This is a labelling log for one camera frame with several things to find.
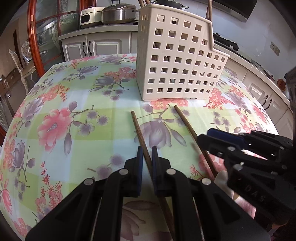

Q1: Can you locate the brown chopstick compartment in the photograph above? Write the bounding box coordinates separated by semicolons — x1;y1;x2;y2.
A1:
206;0;212;21
138;0;151;8

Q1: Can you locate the black range hood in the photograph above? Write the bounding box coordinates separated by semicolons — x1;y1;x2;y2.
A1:
213;0;257;23

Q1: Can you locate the white perforated utensil basket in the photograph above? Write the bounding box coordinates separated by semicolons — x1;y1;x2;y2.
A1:
137;4;230;101

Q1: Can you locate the white dining chair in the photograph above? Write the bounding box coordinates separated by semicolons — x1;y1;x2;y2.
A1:
9;49;36;94

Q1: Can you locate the silver rice cooker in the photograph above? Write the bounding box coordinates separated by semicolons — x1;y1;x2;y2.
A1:
101;4;137;25

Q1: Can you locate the floral tablecloth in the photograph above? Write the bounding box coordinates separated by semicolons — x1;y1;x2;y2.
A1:
1;54;276;240

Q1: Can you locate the brown chopstick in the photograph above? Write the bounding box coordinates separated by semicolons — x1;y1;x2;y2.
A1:
174;105;218;178
131;110;176;240

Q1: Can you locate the white small cooker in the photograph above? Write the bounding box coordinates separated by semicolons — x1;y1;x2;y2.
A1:
80;6;104;28

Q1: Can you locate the black gas stove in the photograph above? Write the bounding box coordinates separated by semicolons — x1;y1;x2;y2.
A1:
213;33;239;52

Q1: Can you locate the black stock pot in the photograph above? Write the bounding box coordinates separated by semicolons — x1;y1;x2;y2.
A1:
154;0;189;10

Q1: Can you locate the oil bottle on counter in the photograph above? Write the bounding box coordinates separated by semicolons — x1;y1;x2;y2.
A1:
277;79;287;91

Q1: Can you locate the red wooden glass door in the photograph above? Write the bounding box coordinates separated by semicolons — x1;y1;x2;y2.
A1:
27;0;96;77

